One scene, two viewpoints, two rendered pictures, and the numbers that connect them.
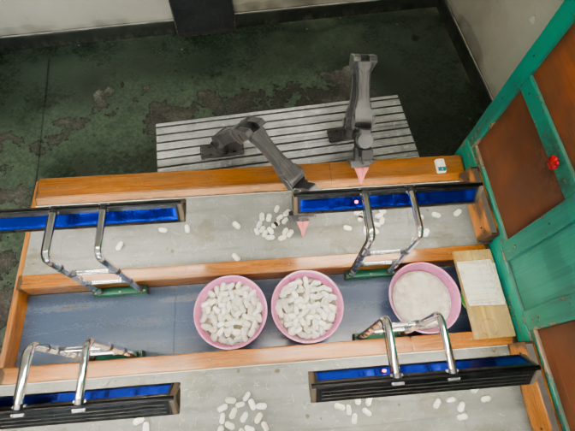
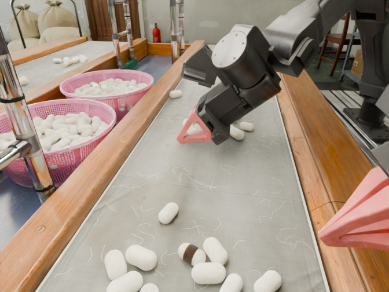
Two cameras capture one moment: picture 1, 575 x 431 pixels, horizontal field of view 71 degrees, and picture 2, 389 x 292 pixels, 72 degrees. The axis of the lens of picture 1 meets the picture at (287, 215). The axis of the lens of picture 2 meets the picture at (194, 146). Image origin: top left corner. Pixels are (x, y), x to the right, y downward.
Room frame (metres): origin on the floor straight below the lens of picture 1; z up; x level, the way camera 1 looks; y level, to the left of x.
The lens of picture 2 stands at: (0.74, -0.49, 1.01)
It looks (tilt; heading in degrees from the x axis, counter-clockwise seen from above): 31 degrees down; 106
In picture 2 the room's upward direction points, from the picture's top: straight up
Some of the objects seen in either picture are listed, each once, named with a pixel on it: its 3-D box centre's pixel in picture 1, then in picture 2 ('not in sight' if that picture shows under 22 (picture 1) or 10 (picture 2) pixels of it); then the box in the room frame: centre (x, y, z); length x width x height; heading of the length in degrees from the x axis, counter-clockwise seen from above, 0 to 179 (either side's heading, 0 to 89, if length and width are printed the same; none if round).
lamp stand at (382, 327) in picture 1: (398, 353); not in sight; (0.14, -0.37, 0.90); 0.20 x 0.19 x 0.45; 97
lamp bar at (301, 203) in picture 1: (386, 194); not in sight; (0.62, -0.32, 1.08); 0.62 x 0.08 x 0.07; 97
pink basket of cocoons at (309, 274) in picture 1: (306, 307); (55, 141); (0.31, -0.09, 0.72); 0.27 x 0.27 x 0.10
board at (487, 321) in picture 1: (482, 292); not in sight; (0.39, -0.74, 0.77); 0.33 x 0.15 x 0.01; 7
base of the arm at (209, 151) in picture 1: (221, 145); (373, 112); (1.03, 0.31, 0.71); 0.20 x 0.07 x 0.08; 102
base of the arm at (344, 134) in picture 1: (349, 129); not in sight; (1.15, -0.27, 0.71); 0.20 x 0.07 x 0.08; 102
